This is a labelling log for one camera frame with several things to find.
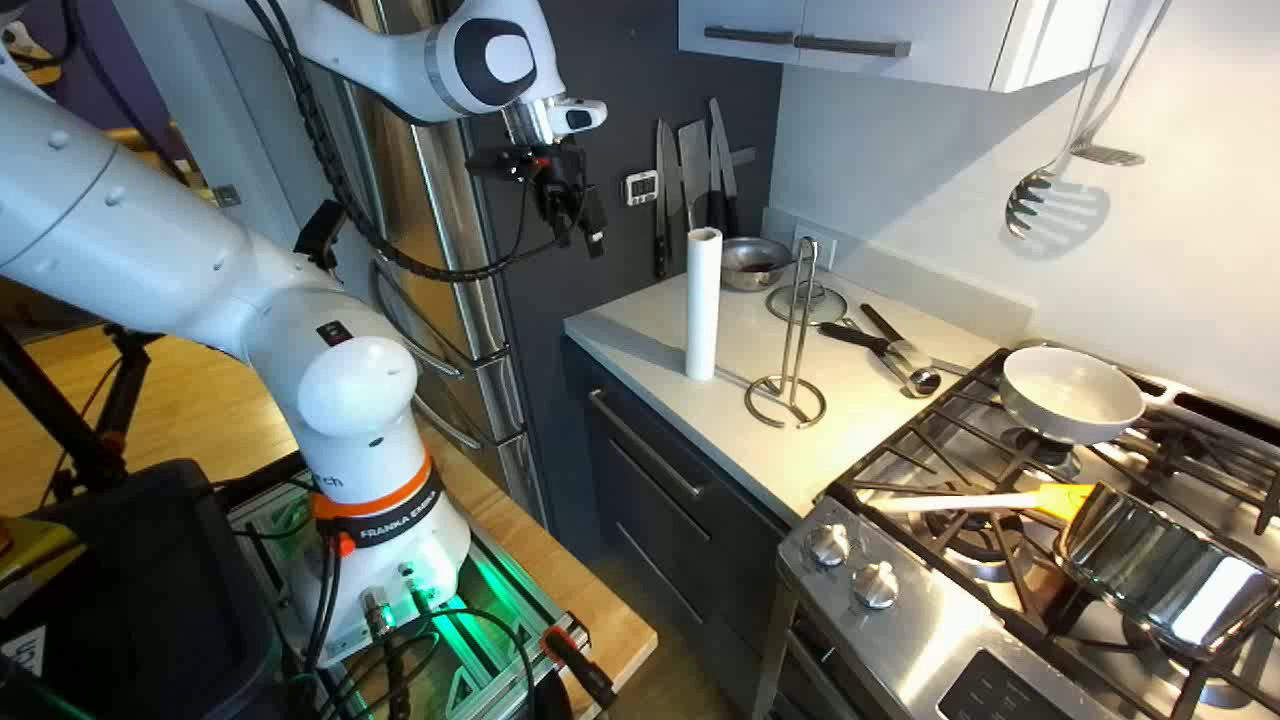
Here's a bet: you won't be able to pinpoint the long metal drawer handle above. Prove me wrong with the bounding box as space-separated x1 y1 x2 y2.
585 383 713 503

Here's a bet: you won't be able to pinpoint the magnetic knife strip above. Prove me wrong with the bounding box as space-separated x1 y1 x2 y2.
652 142 762 177

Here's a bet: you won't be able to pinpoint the orange black clamp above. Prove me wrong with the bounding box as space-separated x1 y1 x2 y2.
538 616 624 712

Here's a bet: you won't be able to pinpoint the small steel saucepan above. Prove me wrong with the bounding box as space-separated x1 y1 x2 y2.
717 233 791 297

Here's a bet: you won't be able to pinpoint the black box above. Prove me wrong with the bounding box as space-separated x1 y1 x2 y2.
0 457 292 720

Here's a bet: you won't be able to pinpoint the stainless steel gas stove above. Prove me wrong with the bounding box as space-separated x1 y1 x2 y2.
752 349 1280 720

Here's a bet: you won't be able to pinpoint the white upper cabinet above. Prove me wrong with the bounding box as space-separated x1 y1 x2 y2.
677 0 1118 97

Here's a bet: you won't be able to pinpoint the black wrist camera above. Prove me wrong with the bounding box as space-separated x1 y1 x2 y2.
466 142 539 186

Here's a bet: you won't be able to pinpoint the wide blade kitchen knife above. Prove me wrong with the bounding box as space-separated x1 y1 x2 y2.
677 116 713 233

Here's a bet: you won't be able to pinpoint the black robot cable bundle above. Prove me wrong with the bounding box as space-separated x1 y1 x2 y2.
245 0 538 290

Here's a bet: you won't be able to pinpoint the white frying pan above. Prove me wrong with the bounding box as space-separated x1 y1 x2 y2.
998 339 1154 449

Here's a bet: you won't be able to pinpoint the stainless steel refrigerator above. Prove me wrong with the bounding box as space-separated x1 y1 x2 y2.
113 0 554 526

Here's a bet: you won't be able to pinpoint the stainless steel pot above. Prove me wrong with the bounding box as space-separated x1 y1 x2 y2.
1057 485 1273 655

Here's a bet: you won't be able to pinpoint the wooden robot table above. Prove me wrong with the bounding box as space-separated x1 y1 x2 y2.
0 426 665 720

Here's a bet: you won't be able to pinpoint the white paper towel roll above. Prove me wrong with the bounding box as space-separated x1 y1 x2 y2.
682 223 728 383

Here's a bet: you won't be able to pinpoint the metal robot mounting base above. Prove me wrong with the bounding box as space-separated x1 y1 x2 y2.
232 475 577 720

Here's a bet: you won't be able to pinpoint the silver stove knob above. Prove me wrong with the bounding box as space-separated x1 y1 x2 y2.
807 521 858 572
851 557 906 616

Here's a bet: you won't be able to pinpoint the narrow blade kitchen knife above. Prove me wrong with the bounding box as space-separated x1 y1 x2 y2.
703 94 742 240
647 116 682 279

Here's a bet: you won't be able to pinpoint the black tripod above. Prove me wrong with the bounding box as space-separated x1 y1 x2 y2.
0 325 157 494

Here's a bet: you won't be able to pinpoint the black handled metal tongs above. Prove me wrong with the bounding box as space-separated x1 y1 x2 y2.
815 300 950 400

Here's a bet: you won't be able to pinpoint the dark grey drawer cabinet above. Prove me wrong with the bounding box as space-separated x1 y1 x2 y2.
558 333 791 685

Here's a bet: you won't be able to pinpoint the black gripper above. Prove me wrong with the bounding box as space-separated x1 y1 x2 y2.
530 136 612 260

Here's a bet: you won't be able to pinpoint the white wall outlet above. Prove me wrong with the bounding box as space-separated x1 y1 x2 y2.
791 227 844 278

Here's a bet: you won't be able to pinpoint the hanging metal turner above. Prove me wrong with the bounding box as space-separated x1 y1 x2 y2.
1067 54 1148 173

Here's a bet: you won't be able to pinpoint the yellow spatula wooden handle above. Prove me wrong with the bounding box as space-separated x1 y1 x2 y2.
851 475 1101 528

